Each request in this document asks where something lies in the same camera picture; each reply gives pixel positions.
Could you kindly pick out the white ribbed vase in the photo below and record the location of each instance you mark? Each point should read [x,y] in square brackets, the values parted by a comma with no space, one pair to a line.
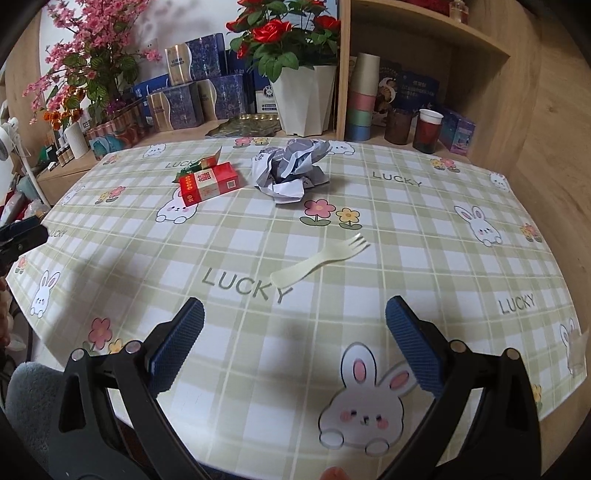
[76,141]

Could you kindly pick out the blue white emblem box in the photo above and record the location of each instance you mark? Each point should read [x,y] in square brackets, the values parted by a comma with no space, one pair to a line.
[265,94]

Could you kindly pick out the small blue purple box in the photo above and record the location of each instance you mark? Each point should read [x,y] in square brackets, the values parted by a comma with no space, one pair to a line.
[457,134]

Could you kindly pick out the brown glass tumbler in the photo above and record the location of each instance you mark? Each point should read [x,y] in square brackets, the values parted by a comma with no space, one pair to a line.
[398,127]

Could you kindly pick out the red patterned cloth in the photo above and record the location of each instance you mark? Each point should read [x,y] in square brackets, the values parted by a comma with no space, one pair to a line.
[11,207]

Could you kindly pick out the red white-rimmed cup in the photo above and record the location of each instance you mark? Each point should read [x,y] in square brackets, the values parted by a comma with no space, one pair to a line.
[427,131]

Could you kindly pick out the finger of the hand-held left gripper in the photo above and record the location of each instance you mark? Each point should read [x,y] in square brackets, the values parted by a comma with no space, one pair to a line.
[8,258]
[25,233]

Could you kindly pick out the flat blue box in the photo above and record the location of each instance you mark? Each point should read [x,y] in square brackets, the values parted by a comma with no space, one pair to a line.
[150,87]

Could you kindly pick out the pastel paper cup stack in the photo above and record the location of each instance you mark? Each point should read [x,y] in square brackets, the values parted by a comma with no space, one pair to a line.
[363,97]

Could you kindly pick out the wooden shelf unit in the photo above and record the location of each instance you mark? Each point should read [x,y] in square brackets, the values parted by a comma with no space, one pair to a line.
[461,41]

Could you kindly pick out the green red candy wrapper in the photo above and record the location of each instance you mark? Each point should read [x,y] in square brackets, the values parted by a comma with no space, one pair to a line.
[198,164]

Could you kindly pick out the gold leaf tray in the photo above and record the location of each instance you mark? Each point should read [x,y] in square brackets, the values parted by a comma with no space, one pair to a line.
[244,125]

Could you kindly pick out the cream plastic fork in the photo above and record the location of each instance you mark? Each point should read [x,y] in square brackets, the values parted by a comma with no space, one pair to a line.
[314,265]

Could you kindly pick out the dark blue illustrated gift box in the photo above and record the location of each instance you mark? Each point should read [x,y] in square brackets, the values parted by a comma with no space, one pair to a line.
[411,90]

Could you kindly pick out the person's left hand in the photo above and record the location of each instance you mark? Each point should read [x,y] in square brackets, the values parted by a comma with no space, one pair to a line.
[3,314]

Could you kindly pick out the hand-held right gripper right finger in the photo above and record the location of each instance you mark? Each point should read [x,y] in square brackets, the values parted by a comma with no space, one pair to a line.
[413,344]

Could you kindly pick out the white fan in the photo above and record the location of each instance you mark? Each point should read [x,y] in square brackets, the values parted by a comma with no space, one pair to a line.
[7,138]

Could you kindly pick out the patterned tin planter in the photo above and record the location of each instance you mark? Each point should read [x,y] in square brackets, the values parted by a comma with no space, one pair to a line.
[117,134]

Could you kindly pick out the red rose plant white pot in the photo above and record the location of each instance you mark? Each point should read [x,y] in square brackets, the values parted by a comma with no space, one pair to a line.
[302,99]

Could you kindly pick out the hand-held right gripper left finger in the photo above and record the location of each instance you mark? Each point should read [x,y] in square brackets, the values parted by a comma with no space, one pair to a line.
[175,344]

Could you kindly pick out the red cigarette box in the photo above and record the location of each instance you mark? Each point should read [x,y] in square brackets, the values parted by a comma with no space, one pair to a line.
[210,184]

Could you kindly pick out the grey fleece clothing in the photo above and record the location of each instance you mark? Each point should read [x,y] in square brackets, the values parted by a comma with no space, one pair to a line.
[34,406]

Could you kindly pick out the grey paper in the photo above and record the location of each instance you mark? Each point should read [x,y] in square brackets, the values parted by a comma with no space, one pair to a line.
[291,168]

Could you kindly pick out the row of small bottles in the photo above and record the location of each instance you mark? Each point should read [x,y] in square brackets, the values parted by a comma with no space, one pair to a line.
[60,156]

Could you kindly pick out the clear perfume bottle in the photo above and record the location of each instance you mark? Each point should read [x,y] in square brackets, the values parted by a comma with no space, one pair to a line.
[459,11]

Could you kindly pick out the person's right hand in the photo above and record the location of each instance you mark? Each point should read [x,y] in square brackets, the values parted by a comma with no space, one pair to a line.
[337,474]

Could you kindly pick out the pink blossom arrangement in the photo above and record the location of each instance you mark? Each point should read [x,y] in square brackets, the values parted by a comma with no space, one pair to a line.
[92,50]

